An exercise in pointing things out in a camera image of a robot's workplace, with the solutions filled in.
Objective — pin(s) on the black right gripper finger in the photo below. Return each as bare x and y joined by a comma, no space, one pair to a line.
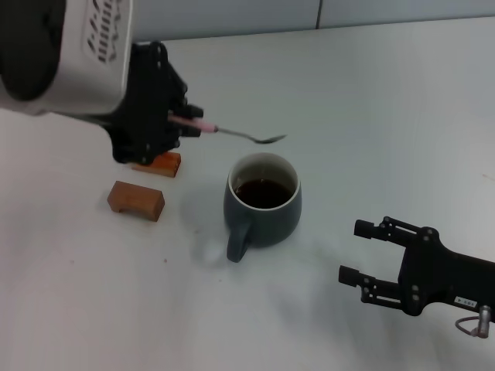
381,291
394,233

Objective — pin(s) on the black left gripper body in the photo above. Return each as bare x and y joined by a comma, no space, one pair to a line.
143,108

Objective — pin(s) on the brown arched wooden block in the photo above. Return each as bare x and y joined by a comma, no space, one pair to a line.
135,201

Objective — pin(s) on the dark grey ceramic coffee cup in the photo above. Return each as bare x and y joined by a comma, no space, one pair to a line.
267,228

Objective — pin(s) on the flat orange wooden block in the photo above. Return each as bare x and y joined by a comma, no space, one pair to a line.
170,164

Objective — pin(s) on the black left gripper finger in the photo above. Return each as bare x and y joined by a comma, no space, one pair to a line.
181,132
181,100

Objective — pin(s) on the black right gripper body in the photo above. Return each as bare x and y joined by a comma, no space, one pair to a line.
444,278

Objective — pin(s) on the white vented wrist camera housing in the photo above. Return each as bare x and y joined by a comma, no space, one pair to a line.
96,77

